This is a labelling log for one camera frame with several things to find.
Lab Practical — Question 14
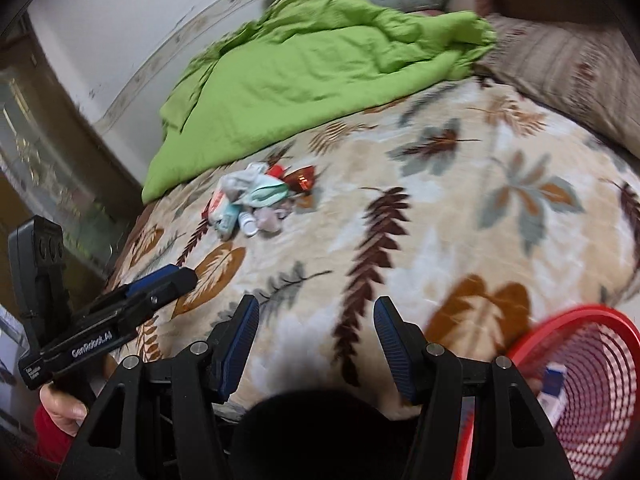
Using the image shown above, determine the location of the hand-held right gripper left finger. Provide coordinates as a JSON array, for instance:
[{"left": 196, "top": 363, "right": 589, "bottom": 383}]
[{"left": 60, "top": 294, "right": 261, "bottom": 480}]

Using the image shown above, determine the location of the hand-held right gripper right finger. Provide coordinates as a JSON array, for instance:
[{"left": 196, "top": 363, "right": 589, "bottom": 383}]
[{"left": 374, "top": 296, "right": 576, "bottom": 480}]

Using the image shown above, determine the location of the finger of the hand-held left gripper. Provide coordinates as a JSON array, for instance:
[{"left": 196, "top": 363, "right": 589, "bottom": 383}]
[
  {"left": 100, "top": 268, "right": 197, "bottom": 323},
  {"left": 122, "top": 265, "right": 181, "bottom": 301}
]

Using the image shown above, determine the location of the teal cartoon tissue packet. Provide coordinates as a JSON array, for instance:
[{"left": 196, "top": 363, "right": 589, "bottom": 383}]
[{"left": 245, "top": 180, "right": 291, "bottom": 208}]

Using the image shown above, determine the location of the red mesh basket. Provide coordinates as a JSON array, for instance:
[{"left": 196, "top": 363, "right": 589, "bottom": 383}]
[{"left": 452, "top": 304, "right": 640, "bottom": 480}]

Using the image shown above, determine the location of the person's left forearm red sleeve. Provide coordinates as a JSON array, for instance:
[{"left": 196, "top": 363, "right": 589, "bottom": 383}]
[{"left": 32, "top": 405, "right": 76, "bottom": 466}]

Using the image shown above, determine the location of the person's left hand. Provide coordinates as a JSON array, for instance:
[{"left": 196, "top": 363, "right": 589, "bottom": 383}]
[{"left": 40, "top": 382, "right": 88, "bottom": 436}]

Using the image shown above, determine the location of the small teal white packet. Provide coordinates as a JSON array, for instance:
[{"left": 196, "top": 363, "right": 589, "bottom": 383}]
[{"left": 217, "top": 205, "right": 242, "bottom": 240}]

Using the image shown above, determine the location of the glass display cabinet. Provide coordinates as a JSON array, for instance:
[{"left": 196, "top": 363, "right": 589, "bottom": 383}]
[{"left": 0, "top": 67, "right": 143, "bottom": 266}]

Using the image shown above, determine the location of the crumpled purple wrapper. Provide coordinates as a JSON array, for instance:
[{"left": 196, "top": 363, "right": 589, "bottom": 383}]
[{"left": 257, "top": 207, "right": 289, "bottom": 234}]

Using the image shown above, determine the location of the crumpled white paper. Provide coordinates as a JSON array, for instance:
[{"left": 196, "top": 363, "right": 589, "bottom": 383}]
[{"left": 219, "top": 162, "right": 267, "bottom": 206}]

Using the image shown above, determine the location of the leaf print blanket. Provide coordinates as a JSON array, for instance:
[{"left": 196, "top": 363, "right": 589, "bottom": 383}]
[{"left": 102, "top": 75, "right": 640, "bottom": 421}]

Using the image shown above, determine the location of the white and blue box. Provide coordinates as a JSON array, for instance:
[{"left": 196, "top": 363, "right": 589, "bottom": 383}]
[{"left": 535, "top": 364, "right": 570, "bottom": 423}]

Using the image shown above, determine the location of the dark red snack wrapper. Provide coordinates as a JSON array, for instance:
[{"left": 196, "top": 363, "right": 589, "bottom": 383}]
[{"left": 282, "top": 165, "right": 319, "bottom": 194}]

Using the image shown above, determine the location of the green blanket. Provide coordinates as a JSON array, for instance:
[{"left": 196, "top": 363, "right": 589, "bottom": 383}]
[{"left": 141, "top": 0, "right": 498, "bottom": 205}]

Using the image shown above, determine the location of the striped brown pillow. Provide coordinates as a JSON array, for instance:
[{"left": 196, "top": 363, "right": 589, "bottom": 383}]
[{"left": 472, "top": 12, "right": 640, "bottom": 161}]

